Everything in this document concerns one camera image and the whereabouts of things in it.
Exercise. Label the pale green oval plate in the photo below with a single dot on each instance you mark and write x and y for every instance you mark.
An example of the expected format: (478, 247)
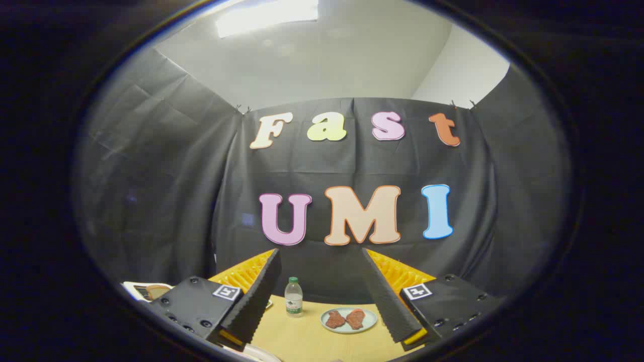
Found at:
(371, 317)

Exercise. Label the white toaster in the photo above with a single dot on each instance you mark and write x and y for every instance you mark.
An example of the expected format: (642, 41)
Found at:
(130, 288)

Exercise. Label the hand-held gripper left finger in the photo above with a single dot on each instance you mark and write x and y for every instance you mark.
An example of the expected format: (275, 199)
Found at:
(256, 301)

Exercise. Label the black backdrop cloth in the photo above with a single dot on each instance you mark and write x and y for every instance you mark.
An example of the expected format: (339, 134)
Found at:
(176, 176)

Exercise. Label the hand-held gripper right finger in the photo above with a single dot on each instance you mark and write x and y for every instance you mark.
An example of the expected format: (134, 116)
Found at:
(387, 301)

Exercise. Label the brown fried meat piece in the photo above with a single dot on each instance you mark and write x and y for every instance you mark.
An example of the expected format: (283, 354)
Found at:
(334, 320)
(355, 319)

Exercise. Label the clear plastic water bottle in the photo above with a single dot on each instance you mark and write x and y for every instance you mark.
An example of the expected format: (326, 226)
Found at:
(294, 301)

